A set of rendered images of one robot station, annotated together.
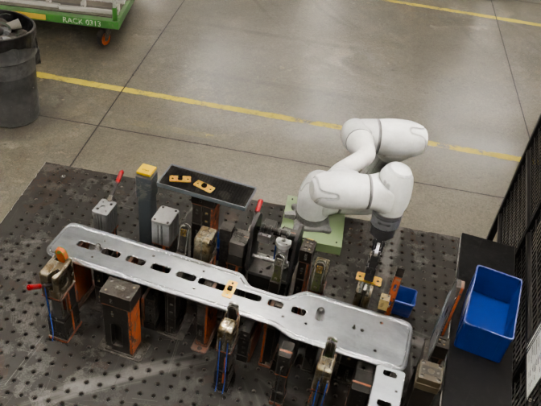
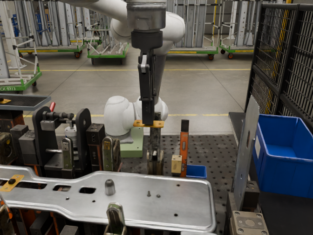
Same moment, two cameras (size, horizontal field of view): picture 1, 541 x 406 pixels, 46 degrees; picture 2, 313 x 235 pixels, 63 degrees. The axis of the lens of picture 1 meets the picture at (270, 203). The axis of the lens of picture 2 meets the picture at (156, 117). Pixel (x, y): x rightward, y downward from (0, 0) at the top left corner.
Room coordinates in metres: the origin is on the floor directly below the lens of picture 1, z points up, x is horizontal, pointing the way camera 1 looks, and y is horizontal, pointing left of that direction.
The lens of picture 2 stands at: (0.86, -0.31, 1.56)
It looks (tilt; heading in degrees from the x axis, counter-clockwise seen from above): 24 degrees down; 355
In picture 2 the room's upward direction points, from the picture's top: straight up
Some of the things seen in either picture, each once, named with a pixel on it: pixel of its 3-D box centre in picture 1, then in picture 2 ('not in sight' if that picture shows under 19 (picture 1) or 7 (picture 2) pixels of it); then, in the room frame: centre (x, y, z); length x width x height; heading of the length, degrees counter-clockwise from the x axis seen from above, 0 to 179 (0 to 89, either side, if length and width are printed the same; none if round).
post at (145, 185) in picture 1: (147, 213); not in sight; (2.02, 0.51, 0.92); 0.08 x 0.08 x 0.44; 77
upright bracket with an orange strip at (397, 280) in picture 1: (386, 313); (182, 179); (1.62, -0.48, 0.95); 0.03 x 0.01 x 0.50; 77
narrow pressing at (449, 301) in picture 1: (440, 321); (243, 157); (1.42, -0.60, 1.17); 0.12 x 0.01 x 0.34; 167
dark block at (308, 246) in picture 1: (301, 283); (100, 171); (1.75, -0.16, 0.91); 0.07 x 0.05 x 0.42; 167
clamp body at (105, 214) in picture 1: (107, 239); not in sight; (1.88, 0.65, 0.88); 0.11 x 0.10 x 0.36; 167
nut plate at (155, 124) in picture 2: (369, 278); (148, 122); (1.49, -0.35, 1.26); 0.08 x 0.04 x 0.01; 78
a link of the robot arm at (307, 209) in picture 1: (318, 193); (118, 114); (2.31, -0.21, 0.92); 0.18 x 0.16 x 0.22; 98
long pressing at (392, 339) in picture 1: (224, 290); (5, 185); (1.59, 0.13, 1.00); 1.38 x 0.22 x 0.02; 77
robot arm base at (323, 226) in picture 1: (307, 214); (114, 134); (2.32, -0.18, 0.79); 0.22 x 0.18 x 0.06; 96
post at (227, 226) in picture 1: (225, 262); (29, 168); (1.82, 0.15, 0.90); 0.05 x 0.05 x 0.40; 77
